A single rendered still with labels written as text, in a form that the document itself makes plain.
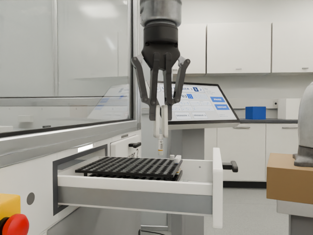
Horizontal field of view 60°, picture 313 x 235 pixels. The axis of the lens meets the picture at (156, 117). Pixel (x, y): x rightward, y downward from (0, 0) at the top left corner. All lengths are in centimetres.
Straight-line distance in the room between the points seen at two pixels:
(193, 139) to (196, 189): 104
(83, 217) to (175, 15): 53
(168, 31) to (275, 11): 422
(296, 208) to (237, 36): 340
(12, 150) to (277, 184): 73
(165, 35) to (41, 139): 32
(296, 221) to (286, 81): 372
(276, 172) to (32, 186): 68
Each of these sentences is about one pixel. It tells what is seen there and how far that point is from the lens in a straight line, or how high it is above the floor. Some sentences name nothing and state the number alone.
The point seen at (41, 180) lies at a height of 90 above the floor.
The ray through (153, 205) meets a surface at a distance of 56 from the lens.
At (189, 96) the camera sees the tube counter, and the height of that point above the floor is 111.
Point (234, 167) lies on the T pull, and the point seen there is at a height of 91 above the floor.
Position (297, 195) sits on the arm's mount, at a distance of 93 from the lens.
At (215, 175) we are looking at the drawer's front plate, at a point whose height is 92.
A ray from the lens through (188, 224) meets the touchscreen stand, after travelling 167.
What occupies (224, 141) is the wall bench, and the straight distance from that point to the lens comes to 364.
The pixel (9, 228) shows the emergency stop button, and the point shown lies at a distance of 42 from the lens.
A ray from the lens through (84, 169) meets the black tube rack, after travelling 64.
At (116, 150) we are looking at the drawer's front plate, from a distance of 88.
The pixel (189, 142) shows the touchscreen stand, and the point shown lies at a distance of 156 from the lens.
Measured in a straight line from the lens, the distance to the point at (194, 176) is 78.
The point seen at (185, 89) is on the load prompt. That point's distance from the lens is 159.
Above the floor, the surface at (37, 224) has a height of 82.
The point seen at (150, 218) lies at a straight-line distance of 249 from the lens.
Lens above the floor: 104
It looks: 2 degrees down
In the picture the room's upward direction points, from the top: straight up
